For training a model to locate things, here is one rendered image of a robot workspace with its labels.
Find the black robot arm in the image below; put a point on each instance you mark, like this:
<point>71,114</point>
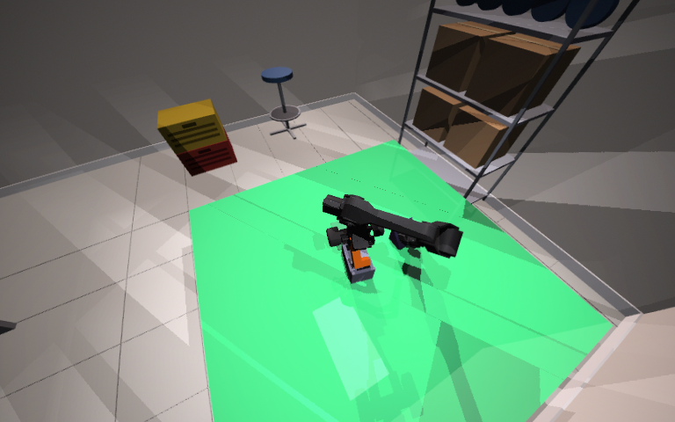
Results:
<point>439,238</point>

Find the orange l-shaped part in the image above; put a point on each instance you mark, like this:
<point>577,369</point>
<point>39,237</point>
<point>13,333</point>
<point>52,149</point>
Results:
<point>357,260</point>

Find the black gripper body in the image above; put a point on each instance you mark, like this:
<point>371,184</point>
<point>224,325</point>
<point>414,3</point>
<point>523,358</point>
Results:
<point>334,236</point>

